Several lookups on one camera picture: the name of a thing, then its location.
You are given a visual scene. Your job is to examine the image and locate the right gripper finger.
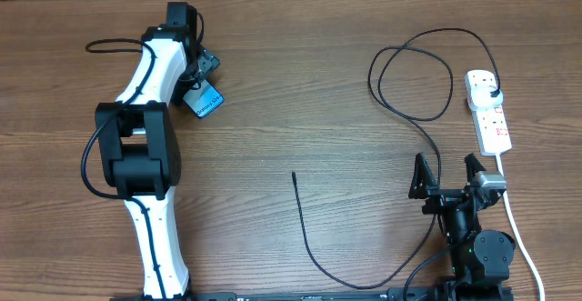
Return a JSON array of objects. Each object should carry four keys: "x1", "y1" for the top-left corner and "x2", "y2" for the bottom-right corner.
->
[
  {"x1": 464, "y1": 153, "x2": 485, "y2": 182},
  {"x1": 408, "y1": 153, "x2": 439, "y2": 199}
]

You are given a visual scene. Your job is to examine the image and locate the blue screen smartphone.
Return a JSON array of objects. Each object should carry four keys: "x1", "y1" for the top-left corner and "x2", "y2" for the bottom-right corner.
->
[{"x1": 183, "y1": 80, "x2": 224, "y2": 118}]

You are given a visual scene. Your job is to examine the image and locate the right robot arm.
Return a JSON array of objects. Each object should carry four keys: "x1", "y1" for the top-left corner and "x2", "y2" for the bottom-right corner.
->
[{"x1": 402, "y1": 154, "x2": 516, "y2": 300}]

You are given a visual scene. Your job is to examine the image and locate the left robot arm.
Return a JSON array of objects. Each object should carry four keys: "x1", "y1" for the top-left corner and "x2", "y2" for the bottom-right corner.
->
[{"x1": 80, "y1": 2, "x2": 225, "y2": 300}]

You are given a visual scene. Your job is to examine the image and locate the white power strip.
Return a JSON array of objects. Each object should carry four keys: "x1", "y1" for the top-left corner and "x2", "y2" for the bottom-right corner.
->
[{"x1": 465, "y1": 69, "x2": 512, "y2": 156}]

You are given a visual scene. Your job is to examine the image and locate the white power strip cord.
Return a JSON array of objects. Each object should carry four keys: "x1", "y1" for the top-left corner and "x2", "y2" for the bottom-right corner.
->
[{"x1": 494, "y1": 153, "x2": 547, "y2": 301}]

